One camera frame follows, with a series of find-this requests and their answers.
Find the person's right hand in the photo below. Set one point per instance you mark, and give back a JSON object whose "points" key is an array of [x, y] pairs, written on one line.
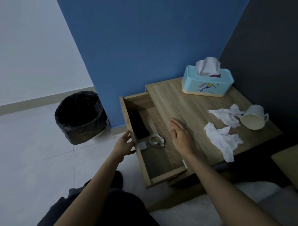
{"points": [[182, 139]]}

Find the beige pillow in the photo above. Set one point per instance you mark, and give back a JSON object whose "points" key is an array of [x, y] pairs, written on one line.
{"points": [[287, 163]]}

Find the person's left forearm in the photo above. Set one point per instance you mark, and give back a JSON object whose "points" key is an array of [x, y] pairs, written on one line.
{"points": [[93, 193]]}

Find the person's dark trousers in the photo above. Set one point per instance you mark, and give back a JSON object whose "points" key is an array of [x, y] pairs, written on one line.
{"points": [[121, 207]]}

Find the white charger adapter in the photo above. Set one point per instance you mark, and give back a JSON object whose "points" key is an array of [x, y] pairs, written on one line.
{"points": [[141, 146]]}

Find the white mug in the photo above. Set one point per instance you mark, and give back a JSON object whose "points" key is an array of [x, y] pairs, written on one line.
{"points": [[252, 117]]}

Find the trash bin with black bag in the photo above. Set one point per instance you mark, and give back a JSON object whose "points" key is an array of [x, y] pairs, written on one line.
{"points": [[80, 117]]}

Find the crumpled white tissue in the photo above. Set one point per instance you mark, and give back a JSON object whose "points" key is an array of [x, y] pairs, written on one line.
{"points": [[227, 115], [224, 140]]}

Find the person's left hand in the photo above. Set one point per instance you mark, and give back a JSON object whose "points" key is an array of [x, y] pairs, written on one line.
{"points": [[122, 149]]}

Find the white fluffy blanket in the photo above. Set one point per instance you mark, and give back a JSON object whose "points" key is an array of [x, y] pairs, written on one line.
{"points": [[209, 209]]}

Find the wooden nightstand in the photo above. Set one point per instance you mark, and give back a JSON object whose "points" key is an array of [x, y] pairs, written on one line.
{"points": [[186, 109]]}

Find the white tissue in box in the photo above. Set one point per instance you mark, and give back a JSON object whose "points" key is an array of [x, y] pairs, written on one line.
{"points": [[208, 66]]}

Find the blue tissue box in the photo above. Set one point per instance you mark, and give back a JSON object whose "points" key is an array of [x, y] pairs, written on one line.
{"points": [[204, 85]]}

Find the wooden drawer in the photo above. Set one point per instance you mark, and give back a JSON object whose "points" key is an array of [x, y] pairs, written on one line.
{"points": [[160, 160]]}

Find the person's right forearm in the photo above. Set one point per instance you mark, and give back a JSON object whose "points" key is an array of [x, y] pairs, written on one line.
{"points": [[221, 193]]}

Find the black smartphone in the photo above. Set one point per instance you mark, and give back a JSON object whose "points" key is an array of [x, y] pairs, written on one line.
{"points": [[139, 127]]}

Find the person's right thumb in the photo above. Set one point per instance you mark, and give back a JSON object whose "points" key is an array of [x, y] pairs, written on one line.
{"points": [[173, 134]]}

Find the person's left thumb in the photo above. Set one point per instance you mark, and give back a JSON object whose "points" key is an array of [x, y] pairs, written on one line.
{"points": [[131, 152]]}

